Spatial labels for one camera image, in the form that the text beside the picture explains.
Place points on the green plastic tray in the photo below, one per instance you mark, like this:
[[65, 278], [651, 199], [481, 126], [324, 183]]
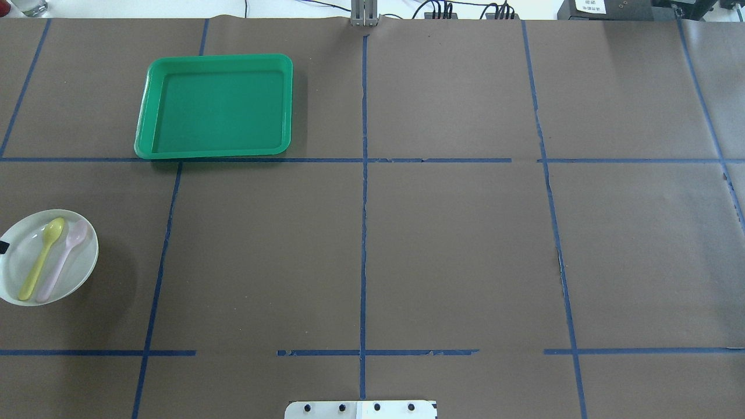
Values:
[[216, 106]]

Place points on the metal base plate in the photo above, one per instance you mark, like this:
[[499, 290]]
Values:
[[362, 409]]

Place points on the brown paper table cover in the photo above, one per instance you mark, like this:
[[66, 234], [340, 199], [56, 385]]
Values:
[[515, 219]]

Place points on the aluminium frame post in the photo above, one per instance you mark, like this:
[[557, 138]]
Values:
[[364, 13]]

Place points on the pink plastic spoon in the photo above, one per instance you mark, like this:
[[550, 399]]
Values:
[[76, 235]]

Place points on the white plate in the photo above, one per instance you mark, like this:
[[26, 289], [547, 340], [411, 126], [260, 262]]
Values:
[[21, 244]]

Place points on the yellow plastic spoon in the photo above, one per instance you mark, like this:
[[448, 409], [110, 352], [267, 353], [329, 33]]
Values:
[[50, 235]]

